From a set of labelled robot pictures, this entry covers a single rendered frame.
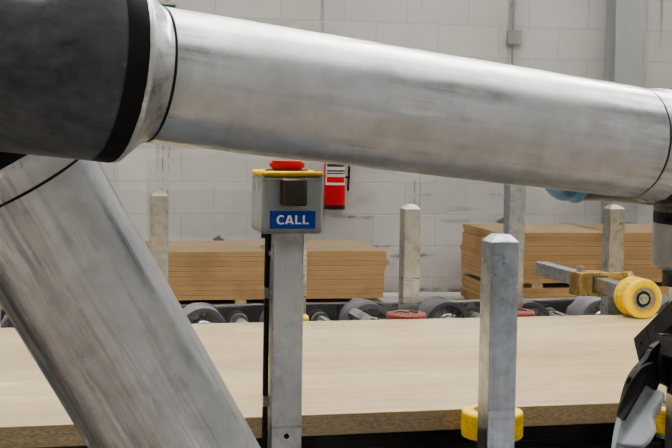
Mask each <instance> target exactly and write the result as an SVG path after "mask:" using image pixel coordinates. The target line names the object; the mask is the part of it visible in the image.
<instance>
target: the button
mask: <svg viewBox="0 0 672 448"><path fill-rule="evenodd" d="M270 167H272V169H273V170H302V168H305V163H302V161H295V160H272V162H271V163H270Z"/></svg>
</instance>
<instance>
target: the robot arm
mask: <svg viewBox="0 0 672 448"><path fill-rule="evenodd" d="M144 142H146V143H155V144H163V145H172V146H181V147H189V148H198V149H207V150H216V151H224V152H233V153H242V154H250V155H259V156H268V157H276V158H285V159H294V160H303V161H311V162H320V163H329V164H337V165H346V166H355V167H363V168H372V169H381V170H390V171H398V172H407V173H416V174H424V175H433V176H442V177H451V178H459V179H468V180H477V181H485V182H494V183H503V184H511V185H520V186H529V187H538V188H544V189H545V190H546V191H547V192H548V193H549V194H550V195H551V196H552V197H554V198H555V199H558V200H562V201H570V202H572V203H580V202H582V201H609V202H621V203H633V204H645V205H653V210H654V211H653V222H652V262H651V264H652V265H653V266H654V267H656V268H659V269H665V270H662V285H664V286H668V287H672V90H670V89H664V88H651V89H649V88H643V87H638V86H632V85H626V84H620V83H614V82H608V81H602V80H596V79H590V78H584V77H579V76H573V75H567V74H561V73H555V72H549V71H543V70H537V69H531V68H525V67H520V66H514V65H508V64H502V63H496V62H490V61H484V60H478V59H472V58H466V57H461V56H455V55H449V54H443V53H437V52H431V51H425V50H419V49H413V48H407V47H402V46H396V45H390V44H384V43H378V42H372V41H366V40H360V39H354V38H348V37H343V36H337V35H331V34H325V33H319V32H313V31H307V30H301V29H295V28H289V27H284V26H278V25H272V24H266V23H260V22H254V21H248V20H242V19H236V18H230V17H225V16H219V15H213V14H207V13H201V12H195V11H189V10H183V9H177V8H171V7H166V6H162V5H160V4H159V3H158V1H157V0H0V304H1V306H2V308H3V309H4V311H5V313H6V314H7V316H8V317H9V319H10V321H11V322H12V324H13V326H14V327H15V329H16V331H17V332H18V334H19V335H20V337H21V339H22V340H23V342H24V344H25V345H26V347H27V349H28V350H29V352H30V353H31V355H32V357H33V358H34V360H35V362H36V363H37V365H38V367H39V368H40V370H41V371H42V373H43V375H44V376H45V378H46V380H47V381H48V383H49V385H50V386H51V388H52V389H53V391H54V393H55V394H56V396H57V398H58V399H59V401H60V403H61V404H62V406H63V407H64V409H65V411H66V412H67V414H68V416H69V417H70V419H71V421H72V422H73V424H74V425H75V427H76V429H77V430H78V432H79V434H80V435H81V437H82V439H83V440H84V442H85V443H86V445H87V447H88V448H261V447H260V445H259V443H258V442H257V440H256V438H255V436H254V434H253V433H252V431H251V429H250V427H249V426H248V424H247V422H246V420H245V418H244V417H243V415H242V413H241V411H240V410H239V408H238V406H237V404H236V403H235V401H234V399H233V397H232V395H231V394H230V392H229V390H228V388H227V387H226V385H225V383H224V381H223V379H222V378H221V376H220V374H219V372H218V371H217V369H216V367H215V365H214V364H213V362H212V360H211V358H210V356H209V355H208V353H207V351H206V349H205V348H204V346H203V344H202V342H201V340H200V339H199V337H198V335H197V333H196V332H195V330H194V328H193V326H192V325H191V323H190V321H189V319H188V317H187V316H186V314H185V312H184V310H183V309H182V307H181V305H180V303H179V302H178V300H177V298H176V296H175V294H174V293H173V291H172V289H171V287H170V286H169V284H168V282H167V280H166V278H165V277H164V275H163V273H162V271H161V270H160V268H159V266H158V264H157V263H156V261H155V259H154V257H153V255H152V254H151V252H150V250H149V248H148V247H147V245H146V243H145V241H144V239H143V238H142V236H141V234H140V232H139V231H138V229H137V227H136V225H135V224H134V222H133V220H132V218H131V216H130V215H129V213H128V211H127V209H126V208H125V206H124V204H123V202H122V200H121V199H120V197H119V195H118V193H117V192H116V190H115V188H114V186H113V185H112V183H111V181H110V179H109V177H108V176H107V174H106V172H105V170H104V169H103V167H102V165H101V163H100V162H105V163H117V162H119V161H121V160H122V159H123V158H125V157H126V156H127V155H128V154H129V153H130V152H132V151H133V150H134V149H135V148H136V147H137V146H138V145H140V144H142V143H144ZM634 343H635V348H636V352H637V356H638V360H639V362H638V363H637V364H636V365H635V366H634V367H633V368H632V370H631V371H630V373H629V374H628V376H627V378H626V380H625V383H624V386H623V389H622V393H621V397H620V401H619V405H618V409H617V413H616V415H617V419H616V423H615V427H614V432H613V438H612V446H611V448H644V447H645V446H647V445H648V444H649V443H650V442H651V440H652V439H653V437H654V435H655V433H656V424H655V418H656V417H657V415H658V414H659V413H660V411H661V409H662V406H661V405H662V403H663V401H664V398H665V393H664V392H663V391H661V390H657V389H658V386H659V384H662V385H664V386H666V387H667V393H668V394H670V395H672V301H671V302H670V303H669V304H668V305H667V306H666V307H665V308H664V309H663V310H662V311H661V312H660V313H659V314H658V315H657V316H656V317H655V318H654V319H653V320H652V321H651V322H650V323H649V324H648V325H647V326H646V327H645V328H644V329H643V330H642V331H641V332H640V333H639V334H638V335H637V336H636V337H635V338H634Z"/></svg>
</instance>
